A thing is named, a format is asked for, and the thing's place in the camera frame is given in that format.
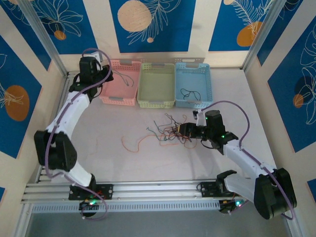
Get thin dark green wire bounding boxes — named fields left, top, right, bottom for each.
left=115, top=72, right=136, bottom=87
left=147, top=119, right=182, bottom=147

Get pink plastic basket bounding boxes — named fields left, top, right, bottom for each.
left=98, top=59, right=143, bottom=107

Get blue plastic basket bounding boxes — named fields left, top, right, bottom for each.
left=174, top=62, right=213, bottom=109

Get green plastic basket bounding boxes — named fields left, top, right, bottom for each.
left=136, top=62, right=176, bottom=109

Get right controller board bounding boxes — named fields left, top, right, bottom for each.
left=218, top=198, right=245, bottom=215

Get controller board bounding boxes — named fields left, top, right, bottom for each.
left=78, top=197, right=104, bottom=211
left=218, top=198, right=245, bottom=215

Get left controller board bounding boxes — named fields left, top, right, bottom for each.
left=78, top=197, right=104, bottom=211

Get aluminium side table rail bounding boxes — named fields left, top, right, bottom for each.
left=36, top=71, right=78, bottom=185

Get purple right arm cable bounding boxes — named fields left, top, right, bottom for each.
left=200, top=100, right=296, bottom=221

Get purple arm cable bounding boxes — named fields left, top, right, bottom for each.
left=200, top=100, right=296, bottom=221
left=44, top=48, right=111, bottom=221

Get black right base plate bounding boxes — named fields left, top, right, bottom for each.
left=197, top=181, right=245, bottom=198

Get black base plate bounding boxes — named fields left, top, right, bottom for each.
left=197, top=181, right=245, bottom=198
left=68, top=184, right=115, bottom=200

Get aluminium cross frame rail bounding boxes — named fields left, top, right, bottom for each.
left=21, top=177, right=292, bottom=205

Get aluminium corner post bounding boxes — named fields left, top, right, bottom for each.
left=18, top=0, right=69, bottom=78
left=241, top=0, right=283, bottom=72

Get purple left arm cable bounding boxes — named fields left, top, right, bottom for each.
left=44, top=48, right=111, bottom=221

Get grey slotted cable duct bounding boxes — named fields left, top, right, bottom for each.
left=31, top=200, right=223, bottom=213

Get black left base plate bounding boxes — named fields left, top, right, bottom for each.
left=68, top=184, right=115, bottom=200

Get aluminium lower frame rail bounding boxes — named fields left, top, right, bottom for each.
left=280, top=197, right=298, bottom=237
left=13, top=204, right=34, bottom=237

